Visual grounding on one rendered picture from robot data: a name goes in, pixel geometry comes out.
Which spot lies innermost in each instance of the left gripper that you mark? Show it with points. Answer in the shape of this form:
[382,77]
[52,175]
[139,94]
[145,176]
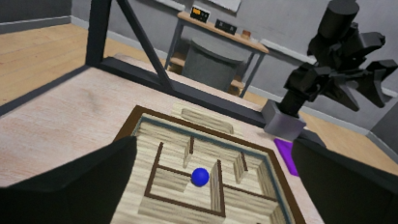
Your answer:
[332,80]

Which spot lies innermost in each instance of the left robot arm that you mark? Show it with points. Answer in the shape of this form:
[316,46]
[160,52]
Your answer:
[338,17]

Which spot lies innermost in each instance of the purple flat block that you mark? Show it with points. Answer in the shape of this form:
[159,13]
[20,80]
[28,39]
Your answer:
[284,149]

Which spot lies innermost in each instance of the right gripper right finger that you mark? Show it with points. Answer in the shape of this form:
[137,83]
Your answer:
[344,190]

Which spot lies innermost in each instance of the wooden maze board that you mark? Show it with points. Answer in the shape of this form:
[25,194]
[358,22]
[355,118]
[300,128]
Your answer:
[194,167]

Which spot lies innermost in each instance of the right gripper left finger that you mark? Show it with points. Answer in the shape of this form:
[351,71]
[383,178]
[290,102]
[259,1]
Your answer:
[86,190]

